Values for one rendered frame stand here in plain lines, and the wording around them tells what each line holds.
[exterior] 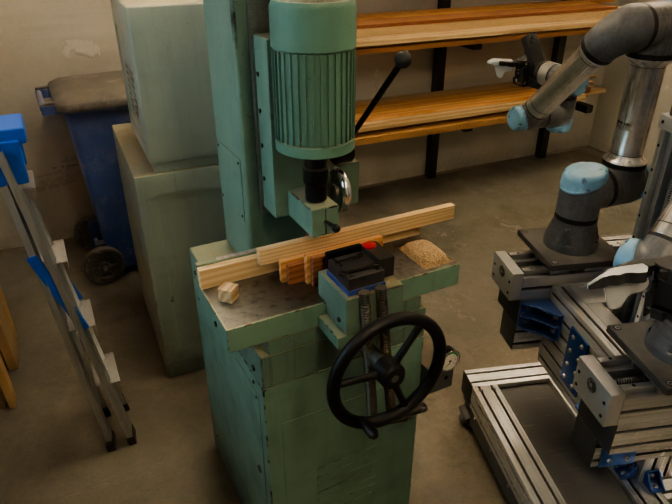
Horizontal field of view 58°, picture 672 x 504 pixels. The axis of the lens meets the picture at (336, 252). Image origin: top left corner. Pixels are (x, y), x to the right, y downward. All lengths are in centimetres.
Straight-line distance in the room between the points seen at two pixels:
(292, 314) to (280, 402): 24
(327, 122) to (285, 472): 87
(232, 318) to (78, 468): 118
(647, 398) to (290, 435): 80
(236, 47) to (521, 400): 146
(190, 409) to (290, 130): 143
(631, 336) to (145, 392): 179
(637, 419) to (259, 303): 86
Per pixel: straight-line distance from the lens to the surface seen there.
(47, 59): 352
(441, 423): 237
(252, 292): 139
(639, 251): 115
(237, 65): 145
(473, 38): 375
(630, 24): 168
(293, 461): 161
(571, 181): 175
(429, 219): 161
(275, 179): 145
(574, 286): 185
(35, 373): 283
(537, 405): 221
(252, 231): 159
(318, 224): 138
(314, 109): 125
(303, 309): 133
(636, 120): 181
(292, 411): 149
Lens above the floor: 165
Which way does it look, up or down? 29 degrees down
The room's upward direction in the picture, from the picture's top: straight up
